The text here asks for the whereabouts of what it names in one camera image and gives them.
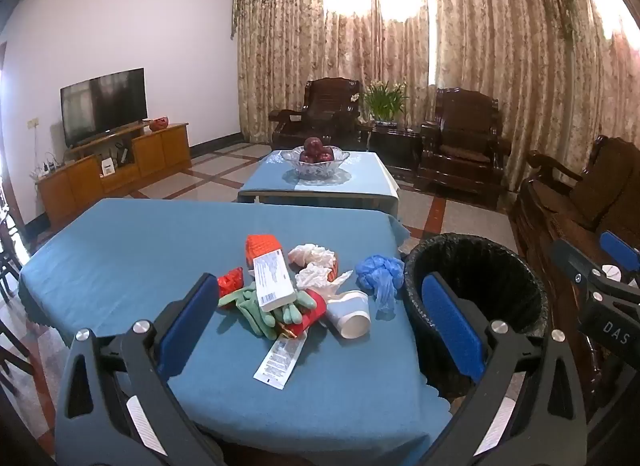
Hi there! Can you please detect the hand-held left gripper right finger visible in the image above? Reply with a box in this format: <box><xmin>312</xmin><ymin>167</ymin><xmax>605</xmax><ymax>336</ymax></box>
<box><xmin>421</xmin><ymin>272</ymin><xmax>588</xmax><ymax>466</ymax></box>

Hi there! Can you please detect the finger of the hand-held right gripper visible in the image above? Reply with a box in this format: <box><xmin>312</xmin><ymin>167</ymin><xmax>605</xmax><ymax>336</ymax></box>
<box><xmin>549</xmin><ymin>238</ymin><xmax>601</xmax><ymax>293</ymax></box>
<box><xmin>598</xmin><ymin>230</ymin><xmax>640</xmax><ymax>289</ymax></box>

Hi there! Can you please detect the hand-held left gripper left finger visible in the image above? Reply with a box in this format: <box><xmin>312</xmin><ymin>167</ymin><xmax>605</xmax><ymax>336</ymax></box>
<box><xmin>54</xmin><ymin>273</ymin><xmax>226</xmax><ymax>466</ymax></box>

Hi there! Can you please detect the red plastic bag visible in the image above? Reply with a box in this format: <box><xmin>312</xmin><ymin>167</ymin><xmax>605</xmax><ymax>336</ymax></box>
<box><xmin>217</xmin><ymin>268</ymin><xmax>246</xmax><ymax>295</ymax></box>

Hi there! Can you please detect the black waste bin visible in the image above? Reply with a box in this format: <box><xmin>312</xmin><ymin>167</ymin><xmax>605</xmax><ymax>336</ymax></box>
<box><xmin>402</xmin><ymin>232</ymin><xmax>550</xmax><ymax>399</ymax></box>

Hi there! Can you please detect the green rubber glove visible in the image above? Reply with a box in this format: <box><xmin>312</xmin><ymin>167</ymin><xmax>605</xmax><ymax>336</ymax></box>
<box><xmin>272</xmin><ymin>290</ymin><xmax>317</xmax><ymax>327</ymax></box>
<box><xmin>218</xmin><ymin>282</ymin><xmax>279</xmax><ymax>340</ymax></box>

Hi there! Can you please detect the blue plastic bag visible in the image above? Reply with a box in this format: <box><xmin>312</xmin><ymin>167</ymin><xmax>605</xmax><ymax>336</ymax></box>
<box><xmin>355</xmin><ymin>254</ymin><xmax>405</xmax><ymax>319</ymax></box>

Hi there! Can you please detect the white cardboard box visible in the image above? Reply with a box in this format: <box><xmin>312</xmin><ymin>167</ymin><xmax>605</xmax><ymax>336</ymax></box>
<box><xmin>251</xmin><ymin>248</ymin><xmax>297</xmax><ymax>311</ymax></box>

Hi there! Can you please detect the white printed paper strip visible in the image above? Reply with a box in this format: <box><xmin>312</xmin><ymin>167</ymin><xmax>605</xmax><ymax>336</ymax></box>
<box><xmin>253</xmin><ymin>333</ymin><xmax>307</xmax><ymax>391</ymax></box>

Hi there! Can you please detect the white paper cup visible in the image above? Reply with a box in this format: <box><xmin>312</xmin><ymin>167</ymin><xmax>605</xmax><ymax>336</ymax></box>
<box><xmin>325</xmin><ymin>290</ymin><xmax>371</xmax><ymax>339</ymax></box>

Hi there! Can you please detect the orange foam fruit net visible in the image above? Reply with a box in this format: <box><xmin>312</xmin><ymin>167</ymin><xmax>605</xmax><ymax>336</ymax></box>
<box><xmin>245</xmin><ymin>234</ymin><xmax>284</xmax><ymax>267</ymax></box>

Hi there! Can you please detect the red snack packet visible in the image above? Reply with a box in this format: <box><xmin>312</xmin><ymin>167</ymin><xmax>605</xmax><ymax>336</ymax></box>
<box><xmin>279</xmin><ymin>288</ymin><xmax>328</xmax><ymax>338</ymax></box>

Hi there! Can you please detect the white tissue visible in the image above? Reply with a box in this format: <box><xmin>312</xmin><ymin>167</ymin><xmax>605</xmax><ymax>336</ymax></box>
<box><xmin>295</xmin><ymin>262</ymin><xmax>334</xmax><ymax>291</ymax></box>

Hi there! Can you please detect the white plastic bag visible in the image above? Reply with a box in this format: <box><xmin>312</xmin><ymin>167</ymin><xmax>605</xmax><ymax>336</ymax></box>
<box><xmin>288</xmin><ymin>243</ymin><xmax>338</xmax><ymax>267</ymax></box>

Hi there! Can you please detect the dark wooden sofa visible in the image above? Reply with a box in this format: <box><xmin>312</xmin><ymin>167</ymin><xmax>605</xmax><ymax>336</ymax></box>
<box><xmin>509</xmin><ymin>135</ymin><xmax>640</xmax><ymax>427</ymax></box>

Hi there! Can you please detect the blue tablecloth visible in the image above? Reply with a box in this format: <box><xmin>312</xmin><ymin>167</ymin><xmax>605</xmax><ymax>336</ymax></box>
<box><xmin>17</xmin><ymin>197</ymin><xmax>453</xmax><ymax>463</ymax></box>

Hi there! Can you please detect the dark wooden armchair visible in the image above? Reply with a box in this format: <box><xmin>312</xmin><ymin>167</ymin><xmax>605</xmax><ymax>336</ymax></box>
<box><xmin>268</xmin><ymin>77</ymin><xmax>362</xmax><ymax>151</ymax></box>
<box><xmin>415</xmin><ymin>88</ymin><xmax>512</xmax><ymax>207</ymax></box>

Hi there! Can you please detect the coffee table with blue cloth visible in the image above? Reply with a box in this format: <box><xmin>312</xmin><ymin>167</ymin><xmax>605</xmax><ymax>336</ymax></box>
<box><xmin>236</xmin><ymin>148</ymin><xmax>401</xmax><ymax>219</ymax></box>

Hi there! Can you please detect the dark wooden dining chair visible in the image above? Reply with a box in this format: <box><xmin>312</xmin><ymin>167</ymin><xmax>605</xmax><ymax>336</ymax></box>
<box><xmin>0</xmin><ymin>216</ymin><xmax>25</xmax><ymax>299</ymax></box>
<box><xmin>0</xmin><ymin>318</ymin><xmax>35</xmax><ymax>389</ymax></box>

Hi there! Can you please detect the wooden television cabinet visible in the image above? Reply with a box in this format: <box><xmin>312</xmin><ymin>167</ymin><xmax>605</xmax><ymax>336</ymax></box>
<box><xmin>36</xmin><ymin>122</ymin><xmax>192</xmax><ymax>227</ymax></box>

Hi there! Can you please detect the dark wooden side table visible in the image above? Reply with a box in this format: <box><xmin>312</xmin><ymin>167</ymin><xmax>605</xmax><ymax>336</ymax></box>
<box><xmin>357</xmin><ymin>121</ymin><xmax>424</xmax><ymax>181</ymax></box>

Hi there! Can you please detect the glass fruit bowl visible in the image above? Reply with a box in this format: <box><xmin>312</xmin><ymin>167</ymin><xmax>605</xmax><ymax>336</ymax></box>
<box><xmin>281</xmin><ymin>145</ymin><xmax>351</xmax><ymax>181</ymax></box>

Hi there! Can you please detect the power strip with chargers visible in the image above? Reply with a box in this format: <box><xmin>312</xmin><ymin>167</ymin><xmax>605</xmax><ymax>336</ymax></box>
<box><xmin>30</xmin><ymin>152</ymin><xmax>76</xmax><ymax>179</ymax></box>

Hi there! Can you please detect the floral beige curtain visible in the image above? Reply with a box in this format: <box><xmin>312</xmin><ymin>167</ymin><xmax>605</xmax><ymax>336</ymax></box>
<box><xmin>232</xmin><ymin>0</ymin><xmax>640</xmax><ymax>191</ymax></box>

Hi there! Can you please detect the green potted plant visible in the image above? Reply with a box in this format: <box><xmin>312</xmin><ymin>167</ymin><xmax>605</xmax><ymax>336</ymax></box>
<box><xmin>352</xmin><ymin>80</ymin><xmax>409</xmax><ymax>127</ymax></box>

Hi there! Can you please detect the flat screen television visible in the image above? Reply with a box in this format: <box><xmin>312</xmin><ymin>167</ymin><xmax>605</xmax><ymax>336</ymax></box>
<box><xmin>60</xmin><ymin>68</ymin><xmax>149</xmax><ymax>149</ymax></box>

